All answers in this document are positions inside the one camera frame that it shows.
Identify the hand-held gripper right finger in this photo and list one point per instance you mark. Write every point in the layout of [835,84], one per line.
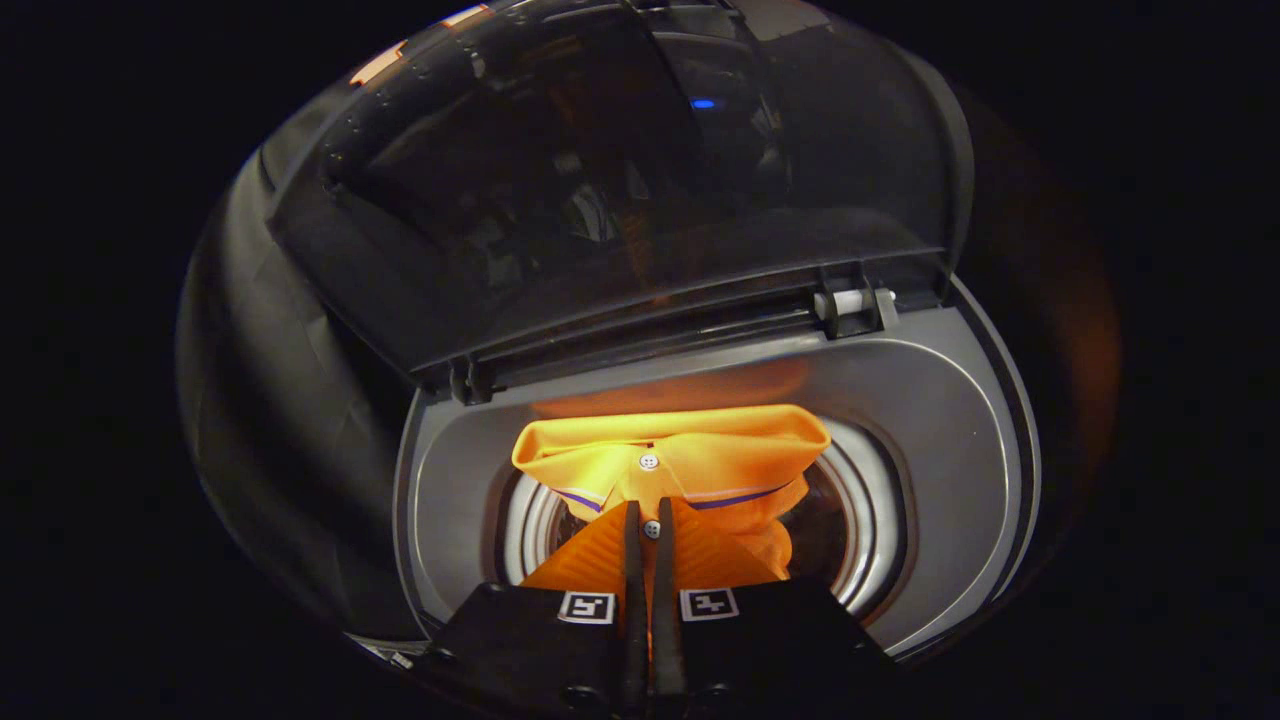
[666,610]

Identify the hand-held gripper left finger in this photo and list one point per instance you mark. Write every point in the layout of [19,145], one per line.
[630,610]

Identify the yellow polo shirt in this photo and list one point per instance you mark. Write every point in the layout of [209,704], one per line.
[720,450]

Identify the dark glass washing machine lid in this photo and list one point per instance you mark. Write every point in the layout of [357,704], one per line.
[600,200]

